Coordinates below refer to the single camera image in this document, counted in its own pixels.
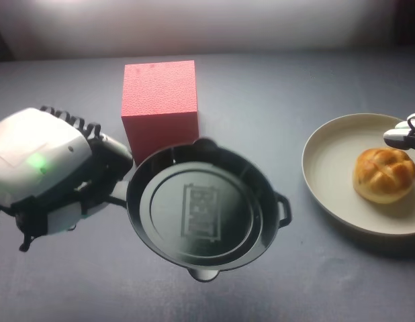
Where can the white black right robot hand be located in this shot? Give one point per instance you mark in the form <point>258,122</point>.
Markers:
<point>405,135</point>

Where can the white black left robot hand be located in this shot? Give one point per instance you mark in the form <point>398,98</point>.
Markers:
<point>36,154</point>

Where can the round golden bread roll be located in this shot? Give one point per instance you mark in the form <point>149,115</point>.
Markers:
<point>383,176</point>

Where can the round beige plate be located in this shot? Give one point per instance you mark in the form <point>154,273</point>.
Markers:
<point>328,161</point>

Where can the red cube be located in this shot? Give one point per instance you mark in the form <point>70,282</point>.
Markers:
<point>160,97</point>

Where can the grey table cloth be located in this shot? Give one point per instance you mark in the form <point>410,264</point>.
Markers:
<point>93,288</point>

